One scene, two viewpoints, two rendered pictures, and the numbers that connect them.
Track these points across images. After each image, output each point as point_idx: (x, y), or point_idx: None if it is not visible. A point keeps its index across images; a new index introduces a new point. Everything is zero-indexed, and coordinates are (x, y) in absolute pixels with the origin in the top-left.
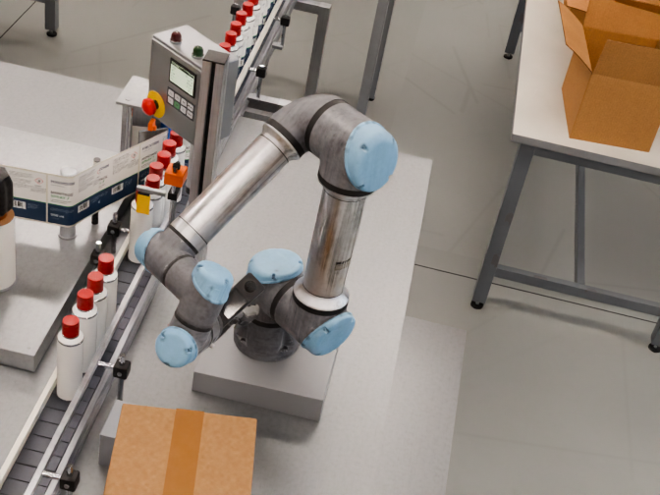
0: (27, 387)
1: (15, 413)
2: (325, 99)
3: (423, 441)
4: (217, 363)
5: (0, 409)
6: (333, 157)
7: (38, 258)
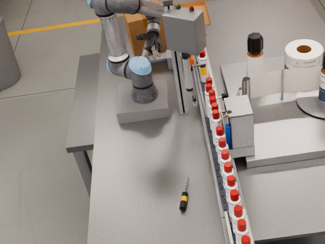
0: (218, 68)
1: (216, 61)
2: None
3: (82, 100)
4: (158, 83)
5: (221, 60)
6: None
7: None
